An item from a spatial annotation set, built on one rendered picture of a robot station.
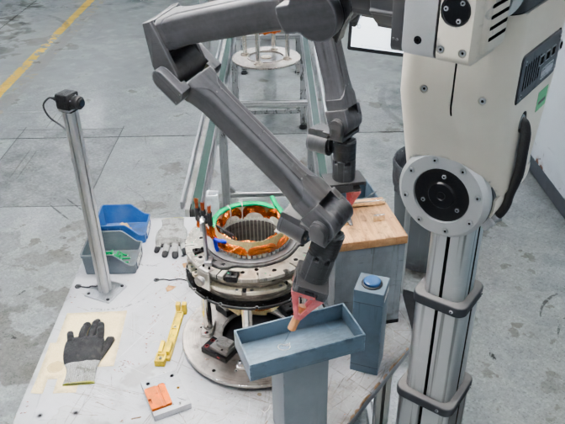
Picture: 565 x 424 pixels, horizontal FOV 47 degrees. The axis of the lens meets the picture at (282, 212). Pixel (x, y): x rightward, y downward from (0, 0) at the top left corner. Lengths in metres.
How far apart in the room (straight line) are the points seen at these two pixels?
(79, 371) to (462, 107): 1.17
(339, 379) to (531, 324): 1.65
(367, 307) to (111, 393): 0.65
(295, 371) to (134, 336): 0.60
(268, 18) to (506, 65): 0.34
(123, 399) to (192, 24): 0.94
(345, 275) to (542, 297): 1.80
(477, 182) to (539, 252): 2.60
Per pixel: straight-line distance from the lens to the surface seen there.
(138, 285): 2.00
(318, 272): 1.24
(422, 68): 1.00
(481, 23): 0.79
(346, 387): 1.65
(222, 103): 1.16
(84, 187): 1.79
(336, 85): 1.55
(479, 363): 2.91
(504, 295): 3.30
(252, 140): 1.15
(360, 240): 1.63
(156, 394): 1.63
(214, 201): 1.60
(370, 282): 1.53
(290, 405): 1.43
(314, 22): 0.89
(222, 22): 1.04
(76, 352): 1.79
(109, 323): 1.88
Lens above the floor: 1.97
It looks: 31 degrees down
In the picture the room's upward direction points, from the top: 1 degrees counter-clockwise
